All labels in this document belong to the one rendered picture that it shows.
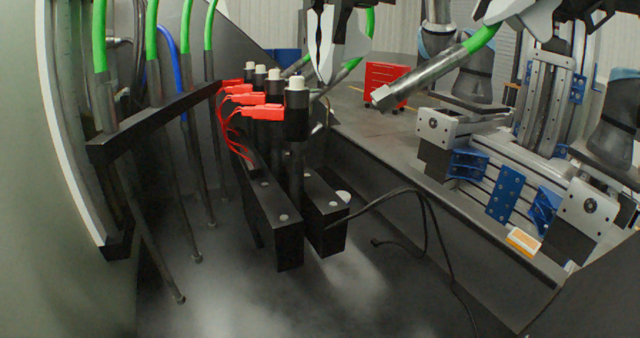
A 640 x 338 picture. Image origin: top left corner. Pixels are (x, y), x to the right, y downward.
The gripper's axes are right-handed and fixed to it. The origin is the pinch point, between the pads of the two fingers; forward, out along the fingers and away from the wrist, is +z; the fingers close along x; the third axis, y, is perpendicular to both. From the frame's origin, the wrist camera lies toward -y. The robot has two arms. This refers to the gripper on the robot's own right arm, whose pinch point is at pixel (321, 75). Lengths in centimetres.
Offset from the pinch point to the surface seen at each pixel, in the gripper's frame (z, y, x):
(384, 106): 1.0, 0.2, -10.7
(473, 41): -5.4, 7.8, -13.4
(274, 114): 4.3, -5.3, 0.8
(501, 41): -64, 617, 259
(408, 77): -1.4, 2.1, -11.0
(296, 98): 2.2, -3.5, -1.2
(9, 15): -10.5, -30.9, -4.1
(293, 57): 29, 174, 452
